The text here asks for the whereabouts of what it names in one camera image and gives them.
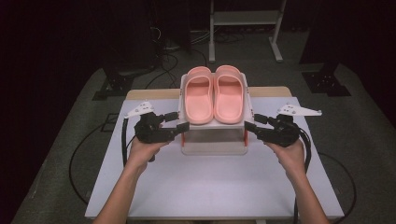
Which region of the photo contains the white metal stand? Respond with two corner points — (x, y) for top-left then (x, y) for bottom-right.
(207, 0), (288, 64)

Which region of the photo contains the wooden table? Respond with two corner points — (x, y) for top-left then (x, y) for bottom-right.
(125, 86), (293, 101)

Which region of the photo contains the pink rubber slipper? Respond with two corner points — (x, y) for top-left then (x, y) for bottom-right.
(213, 64), (245, 125)
(183, 65), (215, 126)

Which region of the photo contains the white table mat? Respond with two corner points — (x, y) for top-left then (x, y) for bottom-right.
(84, 96), (346, 220)

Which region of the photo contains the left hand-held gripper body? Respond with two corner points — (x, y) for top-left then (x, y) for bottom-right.
(123, 101), (182, 145)

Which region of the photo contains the black stand base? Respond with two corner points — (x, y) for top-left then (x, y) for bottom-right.
(91, 62), (157, 102)
(300, 62), (352, 98)

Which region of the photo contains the left hand-held gripper black cable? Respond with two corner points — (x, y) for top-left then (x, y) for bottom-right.
(68, 117), (131, 207)

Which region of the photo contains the tangle of floor cables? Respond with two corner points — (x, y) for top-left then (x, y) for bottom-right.
(144, 26), (247, 90)

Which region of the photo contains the white two-tier shoe rack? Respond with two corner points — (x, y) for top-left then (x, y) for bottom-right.
(176, 72), (257, 157)

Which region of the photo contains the person's right hand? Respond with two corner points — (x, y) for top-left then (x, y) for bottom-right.
(263, 139), (308, 186)

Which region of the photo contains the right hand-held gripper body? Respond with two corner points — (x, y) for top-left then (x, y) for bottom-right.
(255, 104), (323, 148)

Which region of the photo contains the hand-held gripper black cable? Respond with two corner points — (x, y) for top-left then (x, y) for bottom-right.
(291, 126), (358, 224)
(68, 117), (131, 207)

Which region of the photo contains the person's left hand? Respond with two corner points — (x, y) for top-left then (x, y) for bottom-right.
(125, 137), (171, 175)

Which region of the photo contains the right hand-held gripper black cable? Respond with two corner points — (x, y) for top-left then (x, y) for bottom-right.
(291, 126), (358, 224)

